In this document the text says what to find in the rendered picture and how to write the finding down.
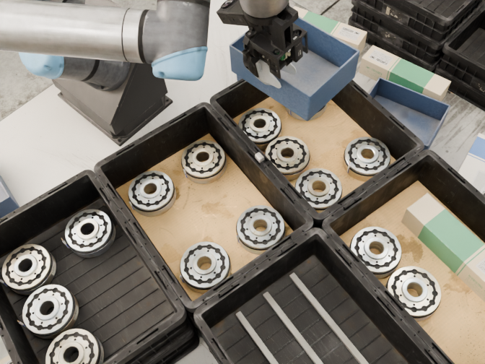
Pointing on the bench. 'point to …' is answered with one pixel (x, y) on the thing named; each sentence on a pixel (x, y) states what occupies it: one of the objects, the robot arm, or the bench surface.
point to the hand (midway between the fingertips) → (268, 76)
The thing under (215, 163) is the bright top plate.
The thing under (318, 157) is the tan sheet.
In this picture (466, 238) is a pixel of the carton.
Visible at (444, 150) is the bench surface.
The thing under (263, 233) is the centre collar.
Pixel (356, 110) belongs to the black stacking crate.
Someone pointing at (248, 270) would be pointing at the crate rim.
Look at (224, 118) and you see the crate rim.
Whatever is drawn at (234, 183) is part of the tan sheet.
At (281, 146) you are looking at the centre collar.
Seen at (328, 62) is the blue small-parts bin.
